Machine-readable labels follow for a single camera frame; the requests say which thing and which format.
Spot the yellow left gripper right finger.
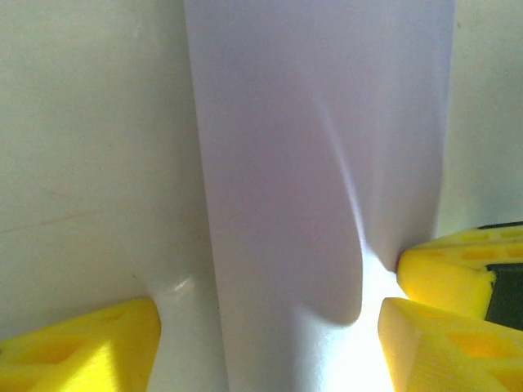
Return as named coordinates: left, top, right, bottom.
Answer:
left=378, top=297, right=523, bottom=392

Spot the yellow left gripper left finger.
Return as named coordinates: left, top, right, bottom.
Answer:
left=0, top=297, right=161, bottom=392

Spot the light purple paper sheet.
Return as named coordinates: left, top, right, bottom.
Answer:
left=150, top=0, right=455, bottom=392

